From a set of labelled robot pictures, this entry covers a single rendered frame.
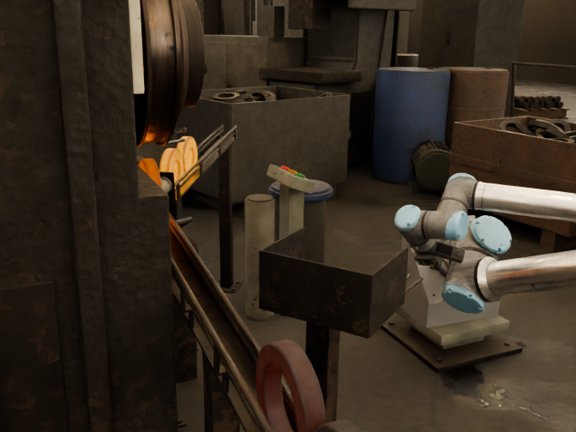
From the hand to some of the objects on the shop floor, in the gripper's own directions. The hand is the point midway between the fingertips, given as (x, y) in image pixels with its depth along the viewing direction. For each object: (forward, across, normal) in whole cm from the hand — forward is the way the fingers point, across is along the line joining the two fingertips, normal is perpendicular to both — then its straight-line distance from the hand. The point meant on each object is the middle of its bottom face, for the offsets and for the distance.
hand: (448, 268), depth 222 cm
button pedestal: (+20, +14, -77) cm, 81 cm away
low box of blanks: (+164, -114, -22) cm, 201 cm away
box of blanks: (+103, -95, -202) cm, 246 cm away
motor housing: (-29, +63, -77) cm, 103 cm away
